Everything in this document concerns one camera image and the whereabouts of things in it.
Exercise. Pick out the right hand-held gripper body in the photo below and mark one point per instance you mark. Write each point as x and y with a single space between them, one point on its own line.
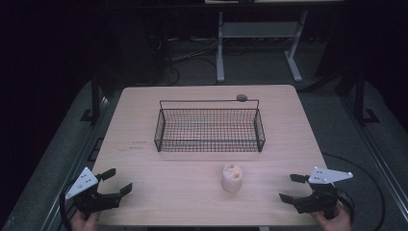
317 200

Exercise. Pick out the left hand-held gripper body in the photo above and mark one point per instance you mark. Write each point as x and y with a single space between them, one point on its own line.
96 200

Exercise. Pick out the person's left hand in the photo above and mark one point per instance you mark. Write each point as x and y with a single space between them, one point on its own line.
84 224

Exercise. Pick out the person's right hand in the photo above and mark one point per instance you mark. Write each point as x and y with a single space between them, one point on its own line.
336 224

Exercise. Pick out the white metal stand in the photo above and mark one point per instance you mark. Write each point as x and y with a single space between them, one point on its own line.
220 57

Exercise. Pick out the aluminium rail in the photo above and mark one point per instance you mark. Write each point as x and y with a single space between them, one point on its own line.
80 160
381 166

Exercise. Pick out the black post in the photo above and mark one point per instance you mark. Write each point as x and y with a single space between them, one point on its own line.
360 102
95 102

